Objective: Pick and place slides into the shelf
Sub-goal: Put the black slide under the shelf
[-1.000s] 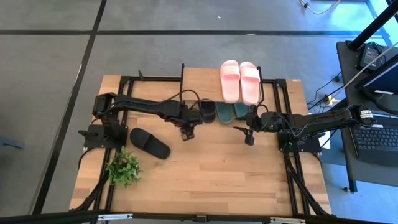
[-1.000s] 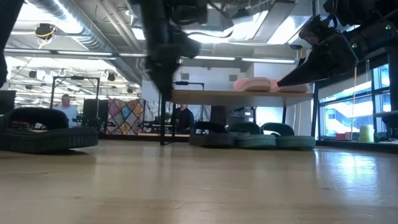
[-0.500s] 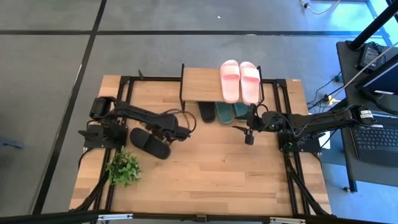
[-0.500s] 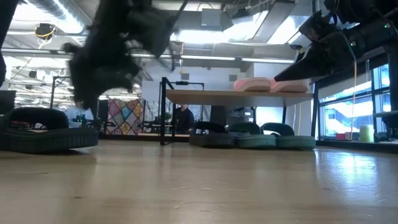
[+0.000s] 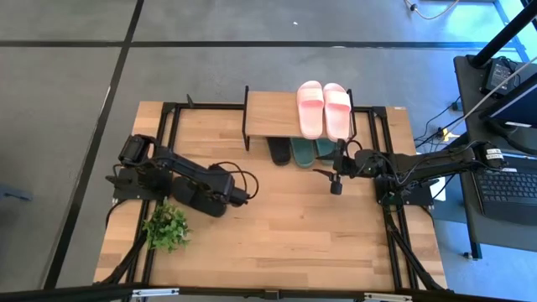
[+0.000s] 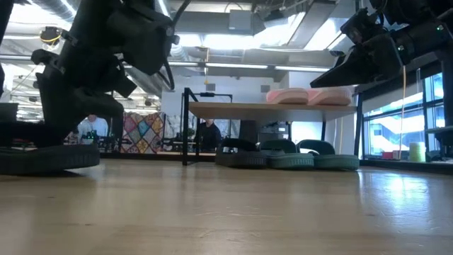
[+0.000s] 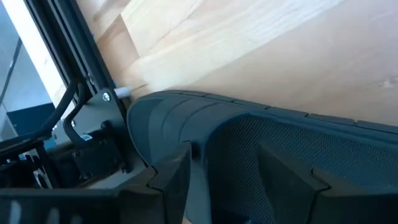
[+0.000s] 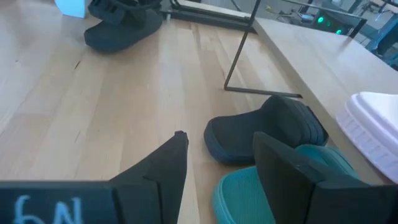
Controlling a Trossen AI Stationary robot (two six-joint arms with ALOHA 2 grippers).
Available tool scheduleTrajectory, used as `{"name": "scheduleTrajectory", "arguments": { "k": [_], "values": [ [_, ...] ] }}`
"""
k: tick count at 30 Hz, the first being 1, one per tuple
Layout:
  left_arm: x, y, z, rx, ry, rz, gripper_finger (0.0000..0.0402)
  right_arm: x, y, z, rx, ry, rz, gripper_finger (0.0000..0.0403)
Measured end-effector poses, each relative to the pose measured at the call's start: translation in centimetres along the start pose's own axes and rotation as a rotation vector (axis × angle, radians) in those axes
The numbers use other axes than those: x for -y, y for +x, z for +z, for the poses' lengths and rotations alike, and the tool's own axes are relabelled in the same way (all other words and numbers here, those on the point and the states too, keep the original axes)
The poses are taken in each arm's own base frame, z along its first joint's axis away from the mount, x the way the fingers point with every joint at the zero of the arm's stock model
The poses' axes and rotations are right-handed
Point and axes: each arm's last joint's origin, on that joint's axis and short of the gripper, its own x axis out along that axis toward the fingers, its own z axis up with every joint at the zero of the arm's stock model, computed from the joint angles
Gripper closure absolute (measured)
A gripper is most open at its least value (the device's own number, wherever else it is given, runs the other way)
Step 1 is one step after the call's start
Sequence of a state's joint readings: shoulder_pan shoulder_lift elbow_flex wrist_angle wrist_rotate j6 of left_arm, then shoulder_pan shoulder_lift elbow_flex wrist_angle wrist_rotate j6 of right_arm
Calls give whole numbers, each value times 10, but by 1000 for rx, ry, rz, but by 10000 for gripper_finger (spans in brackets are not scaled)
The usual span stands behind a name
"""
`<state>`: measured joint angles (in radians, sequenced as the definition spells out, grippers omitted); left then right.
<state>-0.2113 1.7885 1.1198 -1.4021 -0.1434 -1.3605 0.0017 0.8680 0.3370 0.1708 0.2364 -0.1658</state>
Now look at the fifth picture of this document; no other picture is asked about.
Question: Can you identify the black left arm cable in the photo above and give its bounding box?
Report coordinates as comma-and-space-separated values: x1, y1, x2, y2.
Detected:
208, 160, 260, 199

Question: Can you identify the black laptop keyboard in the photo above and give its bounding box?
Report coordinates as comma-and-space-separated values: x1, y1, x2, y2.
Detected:
473, 164, 537, 227

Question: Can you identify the black aluminium table frame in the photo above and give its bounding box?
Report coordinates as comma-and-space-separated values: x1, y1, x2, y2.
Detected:
93, 94, 448, 294

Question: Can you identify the wooden shelf with black frame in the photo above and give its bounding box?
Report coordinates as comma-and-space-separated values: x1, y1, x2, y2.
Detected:
242, 85, 357, 152

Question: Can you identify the white paper sheet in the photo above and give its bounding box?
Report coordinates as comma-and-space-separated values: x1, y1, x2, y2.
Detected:
419, 175, 441, 199

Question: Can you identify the black computer desk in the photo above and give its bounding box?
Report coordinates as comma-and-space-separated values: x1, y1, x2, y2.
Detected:
452, 54, 537, 259

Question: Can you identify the pink slide sandal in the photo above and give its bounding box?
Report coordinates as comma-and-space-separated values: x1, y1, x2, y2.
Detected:
322, 82, 352, 143
296, 80, 326, 140

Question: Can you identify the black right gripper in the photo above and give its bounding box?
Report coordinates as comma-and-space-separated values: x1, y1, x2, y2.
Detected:
312, 140, 381, 181

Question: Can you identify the black power adapter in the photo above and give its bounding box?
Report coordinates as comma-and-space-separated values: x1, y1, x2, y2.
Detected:
482, 57, 520, 96

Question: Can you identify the black diagonal pole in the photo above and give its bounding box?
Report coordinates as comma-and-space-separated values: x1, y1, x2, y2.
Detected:
471, 0, 537, 69

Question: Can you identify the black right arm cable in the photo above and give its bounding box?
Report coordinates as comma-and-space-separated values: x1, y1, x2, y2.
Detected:
342, 139, 364, 159

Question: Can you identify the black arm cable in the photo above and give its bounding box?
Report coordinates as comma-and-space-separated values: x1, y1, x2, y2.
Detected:
342, 139, 364, 159
208, 160, 260, 199

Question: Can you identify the green artificial plant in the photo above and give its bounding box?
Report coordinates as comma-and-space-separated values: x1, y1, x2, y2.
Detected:
142, 200, 192, 254

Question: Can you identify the black slide sandal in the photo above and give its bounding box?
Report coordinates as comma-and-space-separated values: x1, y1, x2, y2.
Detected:
266, 137, 293, 167

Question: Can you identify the dark green slide sandal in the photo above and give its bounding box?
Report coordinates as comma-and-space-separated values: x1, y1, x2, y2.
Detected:
289, 138, 317, 169
315, 138, 339, 167

